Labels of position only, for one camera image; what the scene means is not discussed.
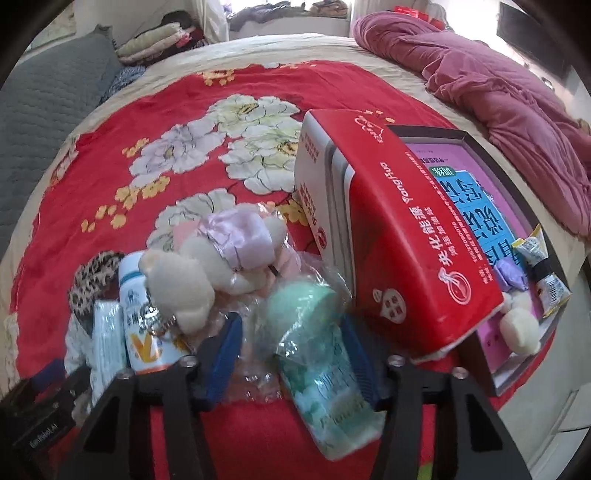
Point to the yellow white snack packet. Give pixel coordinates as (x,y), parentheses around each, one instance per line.
(551,289)

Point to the green white tissue pack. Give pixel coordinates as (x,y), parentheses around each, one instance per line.
(329,400)

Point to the purple bow plush toy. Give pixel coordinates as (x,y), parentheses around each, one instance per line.
(518,326)

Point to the grey quilted headboard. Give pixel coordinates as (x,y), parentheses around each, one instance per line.
(42,101)

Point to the blue patterned pillow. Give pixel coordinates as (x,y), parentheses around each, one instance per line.
(123,78)

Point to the white curtain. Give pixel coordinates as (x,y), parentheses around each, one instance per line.
(212,19)

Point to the pink lid tray box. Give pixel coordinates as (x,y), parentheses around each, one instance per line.
(497,213)

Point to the small white tissue pack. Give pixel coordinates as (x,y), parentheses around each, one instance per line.
(108,346)

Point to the red bags on rack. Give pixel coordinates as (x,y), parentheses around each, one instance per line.
(431,13)

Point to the clothes on window sill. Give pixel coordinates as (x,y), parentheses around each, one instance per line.
(269,11)

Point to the red floral blanket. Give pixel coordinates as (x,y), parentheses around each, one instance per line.
(206,142)

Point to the white supplement bottle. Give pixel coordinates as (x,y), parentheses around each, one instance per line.
(149,349)

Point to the wall mounted black television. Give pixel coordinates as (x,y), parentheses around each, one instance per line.
(527,36)

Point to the pink item in plastic bag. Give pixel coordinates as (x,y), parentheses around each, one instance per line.
(258,364)

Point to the pink crumpled quilt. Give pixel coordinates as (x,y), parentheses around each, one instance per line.
(523,117)

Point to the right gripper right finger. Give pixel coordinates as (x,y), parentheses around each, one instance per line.
(471,440)

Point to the beige bed sheet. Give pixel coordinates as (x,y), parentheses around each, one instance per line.
(282,49)

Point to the leopard print scrunchie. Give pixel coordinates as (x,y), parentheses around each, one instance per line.
(92,281)

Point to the green sponge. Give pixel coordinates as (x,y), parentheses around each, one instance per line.
(296,318)

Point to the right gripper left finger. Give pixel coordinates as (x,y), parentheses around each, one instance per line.
(115,440)

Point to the red cardboard box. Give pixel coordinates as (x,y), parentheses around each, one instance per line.
(418,275)

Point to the folded blankets stack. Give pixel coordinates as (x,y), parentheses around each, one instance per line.
(177,32)

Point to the pink bow plush toy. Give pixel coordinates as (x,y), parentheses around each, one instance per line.
(234,252)

